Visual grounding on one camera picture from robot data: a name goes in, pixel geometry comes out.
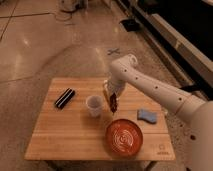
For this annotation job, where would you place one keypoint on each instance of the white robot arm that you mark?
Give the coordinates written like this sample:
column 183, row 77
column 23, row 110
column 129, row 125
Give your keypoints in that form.
column 191, row 109

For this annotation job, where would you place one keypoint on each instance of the white base with cables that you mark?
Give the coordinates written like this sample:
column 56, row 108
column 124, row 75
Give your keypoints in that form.
column 68, row 7

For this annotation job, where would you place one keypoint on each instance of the orange patterned plate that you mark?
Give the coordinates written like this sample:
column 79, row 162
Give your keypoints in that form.
column 124, row 137

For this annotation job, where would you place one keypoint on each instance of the wooden table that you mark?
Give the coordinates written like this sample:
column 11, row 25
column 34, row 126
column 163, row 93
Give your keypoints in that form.
column 72, row 134

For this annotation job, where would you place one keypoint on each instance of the blue sponge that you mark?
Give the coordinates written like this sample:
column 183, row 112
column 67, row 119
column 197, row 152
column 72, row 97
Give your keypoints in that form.
column 147, row 116

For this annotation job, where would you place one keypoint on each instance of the black rectangular bar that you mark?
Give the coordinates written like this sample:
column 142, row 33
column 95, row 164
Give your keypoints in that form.
column 64, row 98

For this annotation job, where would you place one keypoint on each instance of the black floor object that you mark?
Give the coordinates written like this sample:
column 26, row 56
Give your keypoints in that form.
column 130, row 25

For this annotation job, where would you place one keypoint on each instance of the long white black bench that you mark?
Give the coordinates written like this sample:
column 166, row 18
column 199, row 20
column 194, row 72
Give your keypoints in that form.
column 185, row 29

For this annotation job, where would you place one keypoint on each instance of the white bottle with label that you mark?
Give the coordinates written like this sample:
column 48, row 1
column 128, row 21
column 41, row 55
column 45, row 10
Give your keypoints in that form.
column 105, row 86

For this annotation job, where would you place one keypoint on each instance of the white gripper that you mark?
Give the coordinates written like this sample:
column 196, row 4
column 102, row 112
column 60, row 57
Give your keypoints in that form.
column 113, row 87

